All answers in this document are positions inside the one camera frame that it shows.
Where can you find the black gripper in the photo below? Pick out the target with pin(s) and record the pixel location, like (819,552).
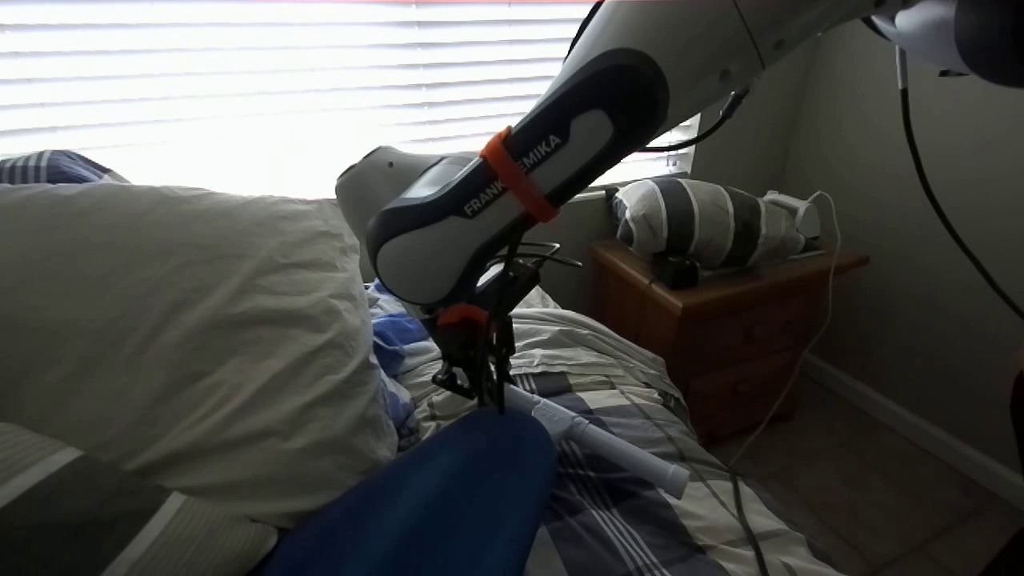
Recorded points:
(467,340)

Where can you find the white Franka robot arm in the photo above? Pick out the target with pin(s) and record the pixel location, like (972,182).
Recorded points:
(597,107)

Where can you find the blue white striped cloth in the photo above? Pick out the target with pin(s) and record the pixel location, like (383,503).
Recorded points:
(396,337)

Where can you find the blue plaid blanket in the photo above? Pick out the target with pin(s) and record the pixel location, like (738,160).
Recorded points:
(641,532)

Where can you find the brown wooden nightstand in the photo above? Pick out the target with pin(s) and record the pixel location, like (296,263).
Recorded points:
(725,340)

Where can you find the grey white striped cushion roll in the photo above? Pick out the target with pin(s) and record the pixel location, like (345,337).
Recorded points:
(691,218)

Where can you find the large beige pillow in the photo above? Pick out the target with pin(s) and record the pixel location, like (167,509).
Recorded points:
(180,340)

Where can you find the white device on nightstand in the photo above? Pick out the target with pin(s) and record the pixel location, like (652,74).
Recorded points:
(788,226)

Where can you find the window with white blinds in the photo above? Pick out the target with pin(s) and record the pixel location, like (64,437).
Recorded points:
(212,83)

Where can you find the grey striped flat cushion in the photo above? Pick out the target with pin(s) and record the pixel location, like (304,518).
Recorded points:
(64,532)

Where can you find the blue plaid pillow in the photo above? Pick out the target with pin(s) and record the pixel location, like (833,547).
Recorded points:
(48,167)

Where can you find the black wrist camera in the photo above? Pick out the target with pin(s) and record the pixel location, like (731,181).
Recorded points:
(533,265)

